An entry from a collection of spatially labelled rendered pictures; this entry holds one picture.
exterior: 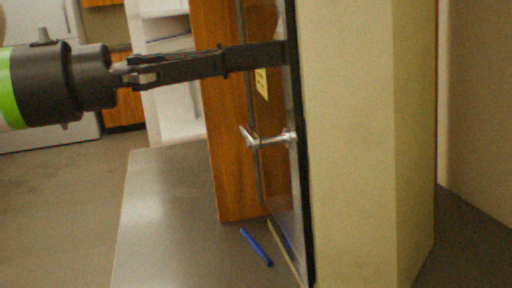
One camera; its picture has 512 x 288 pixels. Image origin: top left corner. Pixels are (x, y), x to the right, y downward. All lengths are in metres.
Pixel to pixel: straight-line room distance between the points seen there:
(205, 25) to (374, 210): 0.46
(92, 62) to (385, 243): 0.43
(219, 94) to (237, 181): 0.18
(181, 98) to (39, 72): 1.42
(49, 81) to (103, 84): 0.05
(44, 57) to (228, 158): 0.50
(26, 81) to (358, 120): 0.37
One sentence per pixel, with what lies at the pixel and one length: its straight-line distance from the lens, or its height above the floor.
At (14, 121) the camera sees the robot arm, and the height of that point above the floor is 1.28.
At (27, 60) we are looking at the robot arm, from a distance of 0.55.
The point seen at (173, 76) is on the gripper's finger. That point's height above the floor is 1.31.
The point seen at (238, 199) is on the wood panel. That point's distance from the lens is 0.98.
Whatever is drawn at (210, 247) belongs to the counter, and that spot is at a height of 0.94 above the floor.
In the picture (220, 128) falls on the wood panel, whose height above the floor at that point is 1.14.
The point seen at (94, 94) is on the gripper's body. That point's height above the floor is 1.30.
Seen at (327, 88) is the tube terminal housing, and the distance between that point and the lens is 0.56.
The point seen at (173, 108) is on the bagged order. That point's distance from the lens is 1.96.
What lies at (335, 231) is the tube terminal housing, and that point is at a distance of 0.63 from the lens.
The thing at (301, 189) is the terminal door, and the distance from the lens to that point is 0.60.
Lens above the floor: 1.38
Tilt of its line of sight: 17 degrees down
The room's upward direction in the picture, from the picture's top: 7 degrees counter-clockwise
